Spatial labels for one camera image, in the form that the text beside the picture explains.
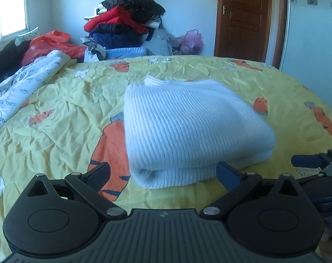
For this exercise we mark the black cloth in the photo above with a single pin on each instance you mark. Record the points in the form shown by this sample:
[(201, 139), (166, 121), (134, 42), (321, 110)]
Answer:
[(4, 57)]

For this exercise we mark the brown wooden door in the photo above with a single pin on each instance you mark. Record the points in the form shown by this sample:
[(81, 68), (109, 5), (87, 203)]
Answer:
[(281, 19), (245, 27)]

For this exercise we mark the black puffer jacket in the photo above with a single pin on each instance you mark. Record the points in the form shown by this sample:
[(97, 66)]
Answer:
[(114, 28)]

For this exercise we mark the yellow carrot print bedsheet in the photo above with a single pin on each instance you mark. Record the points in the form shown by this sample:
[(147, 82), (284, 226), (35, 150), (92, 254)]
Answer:
[(72, 101)]

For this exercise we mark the navy blue jacket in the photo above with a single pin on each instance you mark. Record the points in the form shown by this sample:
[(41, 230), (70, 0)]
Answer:
[(116, 41)]

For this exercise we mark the white knit sweater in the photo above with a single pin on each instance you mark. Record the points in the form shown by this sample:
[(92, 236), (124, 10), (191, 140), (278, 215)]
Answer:
[(196, 128)]

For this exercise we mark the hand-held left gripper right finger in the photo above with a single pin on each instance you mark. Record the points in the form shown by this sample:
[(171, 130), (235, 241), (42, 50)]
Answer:
[(229, 176)]

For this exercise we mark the white plastic bag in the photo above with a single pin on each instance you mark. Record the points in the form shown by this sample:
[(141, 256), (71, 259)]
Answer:
[(93, 54)]

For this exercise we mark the red-orange garment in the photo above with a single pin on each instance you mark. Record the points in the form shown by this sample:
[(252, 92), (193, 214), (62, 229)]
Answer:
[(51, 42)]

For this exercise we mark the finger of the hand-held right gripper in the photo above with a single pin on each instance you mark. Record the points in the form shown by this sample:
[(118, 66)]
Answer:
[(305, 161), (314, 178)]

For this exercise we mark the white printed quilt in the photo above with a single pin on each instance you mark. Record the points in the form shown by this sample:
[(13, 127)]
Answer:
[(23, 79)]

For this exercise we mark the black garment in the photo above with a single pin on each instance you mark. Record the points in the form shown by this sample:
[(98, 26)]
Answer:
[(135, 1)]

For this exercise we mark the white cloth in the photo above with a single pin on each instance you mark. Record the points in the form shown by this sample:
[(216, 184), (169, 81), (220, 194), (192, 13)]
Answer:
[(154, 26)]

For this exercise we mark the grey patterned cloth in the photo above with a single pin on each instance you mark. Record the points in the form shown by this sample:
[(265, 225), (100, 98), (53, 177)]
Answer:
[(88, 40)]

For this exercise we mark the light blue knit cloth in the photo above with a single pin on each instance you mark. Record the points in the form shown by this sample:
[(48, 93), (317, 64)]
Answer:
[(127, 52)]

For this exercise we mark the red puffer jacket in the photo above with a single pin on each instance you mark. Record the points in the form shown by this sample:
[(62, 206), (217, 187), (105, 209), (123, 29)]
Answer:
[(114, 15)]

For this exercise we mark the window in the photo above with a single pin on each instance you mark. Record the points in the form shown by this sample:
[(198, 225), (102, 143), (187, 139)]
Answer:
[(9, 11)]

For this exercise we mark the pink plastic bag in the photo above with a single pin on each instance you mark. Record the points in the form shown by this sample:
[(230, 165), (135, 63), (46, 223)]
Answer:
[(192, 42)]

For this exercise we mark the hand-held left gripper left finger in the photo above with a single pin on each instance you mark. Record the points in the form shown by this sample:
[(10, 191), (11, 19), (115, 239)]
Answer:
[(98, 176)]

